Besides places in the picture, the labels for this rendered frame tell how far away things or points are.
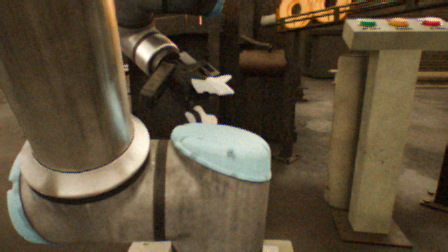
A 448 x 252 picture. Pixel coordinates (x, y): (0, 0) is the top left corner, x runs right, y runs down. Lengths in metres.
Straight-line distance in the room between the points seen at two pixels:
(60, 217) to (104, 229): 0.05
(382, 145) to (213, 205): 0.60
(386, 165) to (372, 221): 0.18
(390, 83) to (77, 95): 0.74
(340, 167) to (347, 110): 0.20
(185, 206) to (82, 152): 0.14
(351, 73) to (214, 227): 0.70
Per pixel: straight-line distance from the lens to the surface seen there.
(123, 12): 0.63
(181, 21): 1.59
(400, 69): 0.85
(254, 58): 1.36
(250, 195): 0.39
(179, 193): 0.37
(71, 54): 0.25
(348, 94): 0.97
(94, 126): 0.30
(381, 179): 0.92
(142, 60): 0.63
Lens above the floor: 0.54
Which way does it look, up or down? 15 degrees down
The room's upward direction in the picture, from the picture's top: straight up
